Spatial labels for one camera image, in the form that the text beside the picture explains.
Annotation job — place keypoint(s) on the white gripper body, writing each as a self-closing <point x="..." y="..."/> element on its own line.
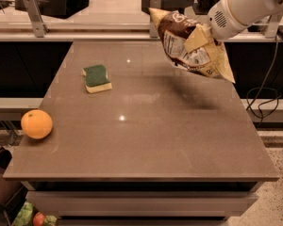
<point x="221" y="22"/>

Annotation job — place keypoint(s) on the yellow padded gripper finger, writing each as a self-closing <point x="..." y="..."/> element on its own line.
<point x="199" y="37"/>

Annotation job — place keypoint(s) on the brown chip bag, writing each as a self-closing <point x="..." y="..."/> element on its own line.
<point x="210" y="60"/>

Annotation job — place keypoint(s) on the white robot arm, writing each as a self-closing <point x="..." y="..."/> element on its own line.
<point x="250" y="11"/>

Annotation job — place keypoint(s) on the green yellow sponge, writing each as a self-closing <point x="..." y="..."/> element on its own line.
<point x="96" y="79"/>

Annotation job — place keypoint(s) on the orange fruit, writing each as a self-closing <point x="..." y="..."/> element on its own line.
<point x="36" y="124"/>

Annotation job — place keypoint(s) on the red tomato below table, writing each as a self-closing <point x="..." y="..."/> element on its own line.
<point x="39" y="219"/>

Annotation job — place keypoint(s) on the brown bin on floor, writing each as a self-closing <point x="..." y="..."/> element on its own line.
<point x="10" y="191"/>

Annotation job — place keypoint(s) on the right metal rail bracket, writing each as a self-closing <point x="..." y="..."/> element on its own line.
<point x="270" y="30"/>

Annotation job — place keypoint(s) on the left metal rail bracket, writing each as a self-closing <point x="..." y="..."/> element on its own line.
<point x="38" y="25"/>

